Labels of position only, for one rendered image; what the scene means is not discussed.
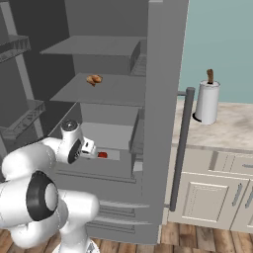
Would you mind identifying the brown food piece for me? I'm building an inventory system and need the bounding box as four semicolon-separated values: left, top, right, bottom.
86;74;104;87

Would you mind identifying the dark grey fridge door handle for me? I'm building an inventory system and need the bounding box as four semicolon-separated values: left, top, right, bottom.
169;86;197;212

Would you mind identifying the cream cupboard drawer front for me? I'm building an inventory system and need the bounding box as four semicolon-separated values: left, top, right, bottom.
208;150;253;176

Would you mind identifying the grey fridge door with handle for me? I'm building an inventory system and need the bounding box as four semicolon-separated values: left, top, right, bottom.
129;0;191;246

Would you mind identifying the cream cupboard door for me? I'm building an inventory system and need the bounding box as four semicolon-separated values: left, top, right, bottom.
229;188;253;235
167;171;250;230

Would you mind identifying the grey cupboard door handle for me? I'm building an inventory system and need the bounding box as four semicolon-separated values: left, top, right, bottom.
231;182;244;208
244;189;253;210

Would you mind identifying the grey fridge shelf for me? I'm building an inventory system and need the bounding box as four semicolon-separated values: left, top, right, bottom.
49;72;147;108
40;35;148;57

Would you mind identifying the white paper towel roll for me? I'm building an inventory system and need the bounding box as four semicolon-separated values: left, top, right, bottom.
194;80;221;126

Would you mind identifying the grey door rack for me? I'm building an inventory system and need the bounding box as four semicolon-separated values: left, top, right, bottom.
128;108;146;156
0;34;32;64
129;41;148;78
0;99;46;141

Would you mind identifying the grey fridge body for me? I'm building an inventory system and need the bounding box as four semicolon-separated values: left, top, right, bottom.
9;0;162;246

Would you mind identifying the grey fridge door with racks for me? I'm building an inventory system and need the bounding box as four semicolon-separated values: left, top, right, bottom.
0;0;46;184

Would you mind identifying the grey fridge drawer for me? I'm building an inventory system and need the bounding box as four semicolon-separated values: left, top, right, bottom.
53;146;138;185

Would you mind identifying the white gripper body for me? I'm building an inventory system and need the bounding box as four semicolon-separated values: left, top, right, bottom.
86;143;98;159

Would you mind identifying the brown paper towel holder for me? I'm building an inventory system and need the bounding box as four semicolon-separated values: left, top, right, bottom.
192;68;215;123

